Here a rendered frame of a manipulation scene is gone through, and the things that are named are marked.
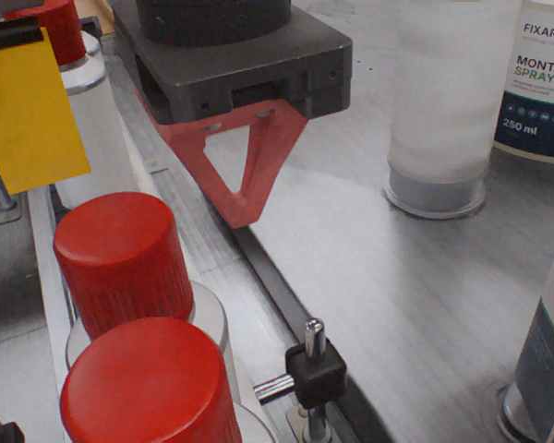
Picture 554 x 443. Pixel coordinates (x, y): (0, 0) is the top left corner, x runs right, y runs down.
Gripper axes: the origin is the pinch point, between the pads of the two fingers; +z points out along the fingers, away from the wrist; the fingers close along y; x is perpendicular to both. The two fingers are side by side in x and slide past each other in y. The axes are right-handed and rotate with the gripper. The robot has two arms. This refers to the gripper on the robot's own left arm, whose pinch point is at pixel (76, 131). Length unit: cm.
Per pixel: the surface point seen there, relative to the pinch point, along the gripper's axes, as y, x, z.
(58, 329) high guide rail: -4.4, -23.8, 14.5
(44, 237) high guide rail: -4.2, -17.2, 9.5
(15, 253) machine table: -9.3, 5.0, 9.1
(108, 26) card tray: 13, 56, -30
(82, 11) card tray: 10, 66, -38
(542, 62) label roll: 38.6, -17.1, 7.8
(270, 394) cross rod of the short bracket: 4.9, -24.7, 22.0
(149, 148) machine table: 8.0, 15.5, 1.2
